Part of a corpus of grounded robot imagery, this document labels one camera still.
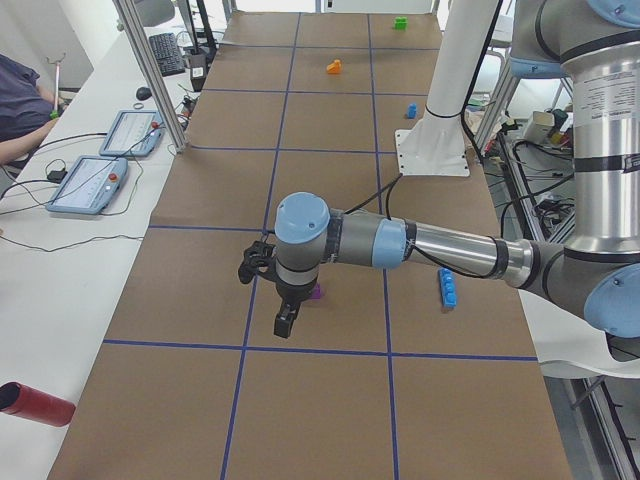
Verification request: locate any seated person dark shirt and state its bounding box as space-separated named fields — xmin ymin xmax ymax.
xmin=1 ymin=55 xmax=62 ymax=176

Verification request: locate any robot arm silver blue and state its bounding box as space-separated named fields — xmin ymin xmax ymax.
xmin=272 ymin=1 xmax=639 ymax=338

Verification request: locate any aluminium frame post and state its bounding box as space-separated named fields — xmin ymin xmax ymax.
xmin=113 ymin=0 xmax=186 ymax=153

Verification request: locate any black computer mouse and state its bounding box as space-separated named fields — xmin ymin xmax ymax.
xmin=135 ymin=87 xmax=152 ymax=101

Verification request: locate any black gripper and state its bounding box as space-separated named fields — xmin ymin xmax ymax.
xmin=273 ymin=280 xmax=317 ymax=337

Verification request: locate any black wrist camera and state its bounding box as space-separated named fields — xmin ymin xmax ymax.
xmin=238 ymin=240 xmax=276 ymax=285

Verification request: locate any orange trapezoid block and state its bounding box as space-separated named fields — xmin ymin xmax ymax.
xmin=326 ymin=59 xmax=342 ymax=75

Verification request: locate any far blue teach pendant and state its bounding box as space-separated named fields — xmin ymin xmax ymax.
xmin=99 ymin=110 xmax=163 ymax=158

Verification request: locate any white chair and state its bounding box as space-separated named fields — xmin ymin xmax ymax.
xmin=518 ymin=290 xmax=639 ymax=379

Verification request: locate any near blue teach pendant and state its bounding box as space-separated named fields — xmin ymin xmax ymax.
xmin=45 ymin=155 xmax=128 ymax=215

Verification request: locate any blue teach pendant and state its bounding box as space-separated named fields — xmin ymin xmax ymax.
xmin=99 ymin=110 xmax=163 ymax=158
xmin=45 ymin=155 xmax=128 ymax=215

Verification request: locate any red cylinder tube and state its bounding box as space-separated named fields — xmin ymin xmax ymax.
xmin=1 ymin=382 xmax=76 ymax=427

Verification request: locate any long blue four-stud block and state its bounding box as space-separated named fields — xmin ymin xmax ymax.
xmin=438 ymin=267 xmax=458 ymax=309

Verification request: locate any purple trapezoid block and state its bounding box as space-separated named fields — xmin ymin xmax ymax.
xmin=309 ymin=283 xmax=324 ymax=300

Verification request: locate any green double block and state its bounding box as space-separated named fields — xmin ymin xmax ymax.
xmin=393 ymin=16 xmax=408 ymax=30

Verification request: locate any white camera pedestal column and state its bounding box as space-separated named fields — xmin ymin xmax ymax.
xmin=395 ymin=0 xmax=501 ymax=177

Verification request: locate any black keyboard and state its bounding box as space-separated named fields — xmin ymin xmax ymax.
xmin=148 ymin=33 xmax=185 ymax=77

